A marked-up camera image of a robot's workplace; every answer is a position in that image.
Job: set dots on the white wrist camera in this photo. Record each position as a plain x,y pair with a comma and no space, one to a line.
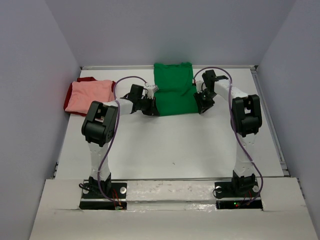
200,85
151,90

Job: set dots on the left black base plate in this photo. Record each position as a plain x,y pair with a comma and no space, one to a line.
92,198

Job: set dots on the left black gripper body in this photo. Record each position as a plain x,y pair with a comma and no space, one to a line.
145,106

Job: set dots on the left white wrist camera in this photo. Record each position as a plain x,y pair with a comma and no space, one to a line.
151,90

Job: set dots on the green t shirt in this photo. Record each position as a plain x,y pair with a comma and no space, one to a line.
175,95

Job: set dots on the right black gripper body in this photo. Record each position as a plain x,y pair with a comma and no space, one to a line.
205,98

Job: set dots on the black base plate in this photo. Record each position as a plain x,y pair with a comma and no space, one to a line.
228,199
92,198

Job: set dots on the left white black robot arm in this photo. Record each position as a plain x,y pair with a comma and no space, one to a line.
100,127

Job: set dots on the pink folded t shirt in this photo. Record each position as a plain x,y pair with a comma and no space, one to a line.
87,96

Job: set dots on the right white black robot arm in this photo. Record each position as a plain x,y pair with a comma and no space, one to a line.
245,121

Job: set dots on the white foam front board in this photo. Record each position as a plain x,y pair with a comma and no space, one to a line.
173,210

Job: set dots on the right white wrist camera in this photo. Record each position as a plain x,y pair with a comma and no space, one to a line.
200,85

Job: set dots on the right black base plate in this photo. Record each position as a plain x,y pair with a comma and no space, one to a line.
228,199

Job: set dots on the dark red folded t shirt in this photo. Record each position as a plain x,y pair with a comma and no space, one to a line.
67,102

